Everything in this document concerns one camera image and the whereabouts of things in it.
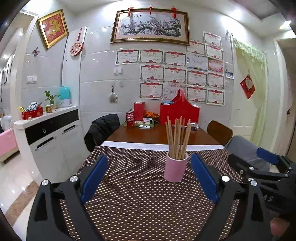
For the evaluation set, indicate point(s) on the brown polka dot tablecloth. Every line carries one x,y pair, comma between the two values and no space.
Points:
138,185

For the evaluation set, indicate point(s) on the small printed box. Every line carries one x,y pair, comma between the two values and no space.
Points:
147,120

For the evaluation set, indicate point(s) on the black plastic packet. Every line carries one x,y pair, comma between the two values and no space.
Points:
195,126

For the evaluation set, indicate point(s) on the person's right hand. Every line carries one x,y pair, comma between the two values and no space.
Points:
279,229

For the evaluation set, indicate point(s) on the butterfly wall decoration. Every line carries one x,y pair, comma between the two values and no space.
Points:
35,51

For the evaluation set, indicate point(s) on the gold framed red picture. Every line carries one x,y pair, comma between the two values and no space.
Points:
53,27

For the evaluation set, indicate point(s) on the dark framed wall picture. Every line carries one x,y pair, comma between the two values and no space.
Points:
6,74

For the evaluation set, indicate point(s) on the group of wall certificates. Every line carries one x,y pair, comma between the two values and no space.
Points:
173,74

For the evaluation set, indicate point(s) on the red heart door ornament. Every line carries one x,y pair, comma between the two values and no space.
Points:
248,85

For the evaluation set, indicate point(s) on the framed plum blossom painting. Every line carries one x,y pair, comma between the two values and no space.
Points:
150,25

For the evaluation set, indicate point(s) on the red upright box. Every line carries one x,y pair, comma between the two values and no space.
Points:
139,111

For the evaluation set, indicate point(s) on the teal white appliance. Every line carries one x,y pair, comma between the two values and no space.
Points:
64,92

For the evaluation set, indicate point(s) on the round red wall ornament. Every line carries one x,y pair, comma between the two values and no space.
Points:
76,47

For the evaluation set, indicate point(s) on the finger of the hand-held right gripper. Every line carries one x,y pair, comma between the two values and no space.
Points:
238,163
267,155

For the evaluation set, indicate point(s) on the white door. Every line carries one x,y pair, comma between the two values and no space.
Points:
242,111

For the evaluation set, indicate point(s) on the red tissue box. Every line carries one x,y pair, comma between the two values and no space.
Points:
32,114

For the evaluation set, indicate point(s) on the small potted plant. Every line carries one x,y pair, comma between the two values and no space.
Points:
49,96

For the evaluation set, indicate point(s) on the red gift bag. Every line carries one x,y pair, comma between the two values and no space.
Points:
175,111

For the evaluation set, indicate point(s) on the orange snack bag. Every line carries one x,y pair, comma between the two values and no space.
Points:
151,114

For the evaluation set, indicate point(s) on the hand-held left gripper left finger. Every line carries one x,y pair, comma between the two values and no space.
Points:
93,178

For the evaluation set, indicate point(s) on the hanging silver wall ornament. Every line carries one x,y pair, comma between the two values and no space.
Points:
112,97

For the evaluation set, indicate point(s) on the pink cylindrical cup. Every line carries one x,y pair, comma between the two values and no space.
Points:
174,169

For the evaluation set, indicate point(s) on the black jacket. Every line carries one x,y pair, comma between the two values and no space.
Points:
101,129

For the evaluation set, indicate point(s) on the grey garment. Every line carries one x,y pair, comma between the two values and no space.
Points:
245,148

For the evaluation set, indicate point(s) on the brown wooden chair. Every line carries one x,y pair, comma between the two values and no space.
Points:
219,133

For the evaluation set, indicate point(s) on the white black sideboard cabinet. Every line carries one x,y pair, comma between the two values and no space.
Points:
53,148

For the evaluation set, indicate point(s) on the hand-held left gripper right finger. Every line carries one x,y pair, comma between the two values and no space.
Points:
203,178

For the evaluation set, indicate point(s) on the red soda can pack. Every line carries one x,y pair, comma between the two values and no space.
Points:
130,120

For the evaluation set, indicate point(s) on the green white tin box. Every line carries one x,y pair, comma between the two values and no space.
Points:
146,126

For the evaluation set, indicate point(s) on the black white patterned object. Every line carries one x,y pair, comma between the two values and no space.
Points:
33,105

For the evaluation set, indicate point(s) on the green sheer curtain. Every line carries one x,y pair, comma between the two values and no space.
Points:
261,104

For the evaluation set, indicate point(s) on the white wall switch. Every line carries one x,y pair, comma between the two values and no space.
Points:
118,69
32,78

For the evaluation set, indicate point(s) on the pink cushioned furniture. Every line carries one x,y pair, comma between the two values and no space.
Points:
8,143

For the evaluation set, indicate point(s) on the bunch of wooden chopsticks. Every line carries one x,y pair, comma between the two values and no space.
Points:
177,148

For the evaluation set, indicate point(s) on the small wall photos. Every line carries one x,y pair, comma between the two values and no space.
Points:
229,74

